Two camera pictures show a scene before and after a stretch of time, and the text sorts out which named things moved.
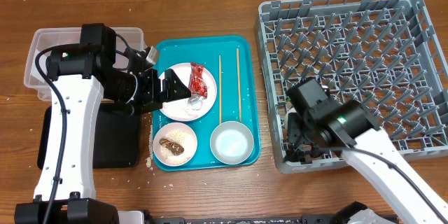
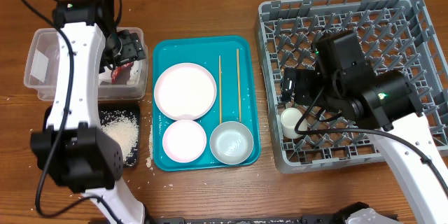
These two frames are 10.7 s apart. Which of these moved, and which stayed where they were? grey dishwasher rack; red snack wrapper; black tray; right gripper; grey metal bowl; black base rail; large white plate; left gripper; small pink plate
Moved: right gripper; red snack wrapper; left gripper; small pink plate
Stayed: black base rail; grey dishwasher rack; black tray; grey metal bowl; large white plate
